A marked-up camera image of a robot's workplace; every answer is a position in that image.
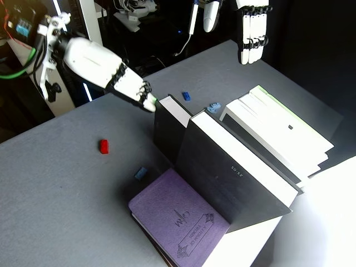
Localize white 1000 book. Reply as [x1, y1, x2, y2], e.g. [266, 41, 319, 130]
[219, 97, 317, 187]

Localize black Let It Be book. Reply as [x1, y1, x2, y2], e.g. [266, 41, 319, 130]
[153, 95, 193, 165]

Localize white adapter with cable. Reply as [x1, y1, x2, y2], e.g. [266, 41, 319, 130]
[174, 0, 200, 56]

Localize white robot part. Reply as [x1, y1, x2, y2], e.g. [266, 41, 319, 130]
[112, 0, 159, 13]

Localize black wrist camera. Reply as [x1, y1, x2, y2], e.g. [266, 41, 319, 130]
[45, 82, 63, 103]

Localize grey table cloth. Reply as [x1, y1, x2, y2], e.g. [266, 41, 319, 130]
[0, 39, 356, 267]

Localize purple embossed notebook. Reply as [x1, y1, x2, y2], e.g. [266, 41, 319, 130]
[128, 169, 231, 267]

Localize black Most Excellent book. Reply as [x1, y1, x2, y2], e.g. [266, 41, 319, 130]
[177, 110, 304, 233]

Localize green spine book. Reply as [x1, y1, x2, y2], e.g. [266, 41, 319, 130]
[249, 85, 335, 162]

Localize white stand base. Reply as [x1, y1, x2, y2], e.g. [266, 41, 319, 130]
[113, 11, 141, 33]

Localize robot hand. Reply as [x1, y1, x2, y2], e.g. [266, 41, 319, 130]
[63, 37, 158, 112]
[202, 0, 271, 65]

